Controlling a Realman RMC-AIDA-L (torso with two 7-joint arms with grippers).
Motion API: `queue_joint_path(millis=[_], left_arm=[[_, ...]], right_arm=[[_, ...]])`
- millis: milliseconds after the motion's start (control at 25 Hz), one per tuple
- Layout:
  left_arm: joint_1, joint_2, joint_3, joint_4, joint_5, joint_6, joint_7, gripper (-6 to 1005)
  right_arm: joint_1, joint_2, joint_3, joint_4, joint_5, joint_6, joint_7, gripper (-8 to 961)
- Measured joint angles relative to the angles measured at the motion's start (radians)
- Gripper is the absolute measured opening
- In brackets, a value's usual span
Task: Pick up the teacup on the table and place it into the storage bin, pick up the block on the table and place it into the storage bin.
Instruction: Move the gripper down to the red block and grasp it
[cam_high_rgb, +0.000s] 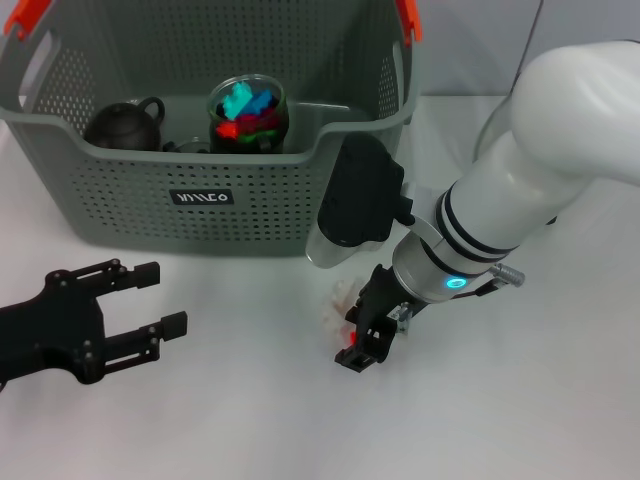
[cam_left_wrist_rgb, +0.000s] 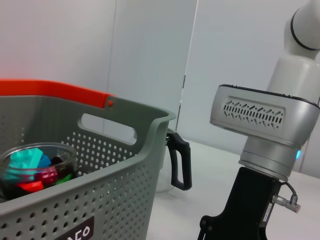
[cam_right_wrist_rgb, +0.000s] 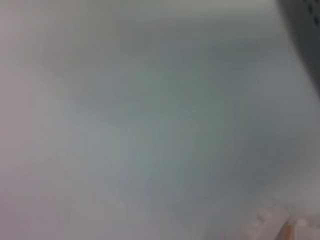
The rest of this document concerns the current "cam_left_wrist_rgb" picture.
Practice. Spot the teal square plate brick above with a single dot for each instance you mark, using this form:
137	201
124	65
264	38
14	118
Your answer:
23	162

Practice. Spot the glass teacup black holder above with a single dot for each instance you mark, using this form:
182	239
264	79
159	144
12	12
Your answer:
67	160

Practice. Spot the glass pitcher black lid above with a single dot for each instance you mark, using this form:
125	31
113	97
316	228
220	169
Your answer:
183	160

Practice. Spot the grey perforated storage bin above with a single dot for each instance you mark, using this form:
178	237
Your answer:
112	195

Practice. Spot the small grey wall hinge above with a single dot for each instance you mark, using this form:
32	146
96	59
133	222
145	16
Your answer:
185	81

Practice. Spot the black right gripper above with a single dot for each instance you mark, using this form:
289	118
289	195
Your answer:
247	212

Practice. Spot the blue square plate brick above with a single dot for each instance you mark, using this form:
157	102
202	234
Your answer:
46	161

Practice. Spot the bright red sloped brick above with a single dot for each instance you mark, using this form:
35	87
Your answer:
31	186

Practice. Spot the green rectangular brick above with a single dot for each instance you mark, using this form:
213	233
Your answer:
63	178

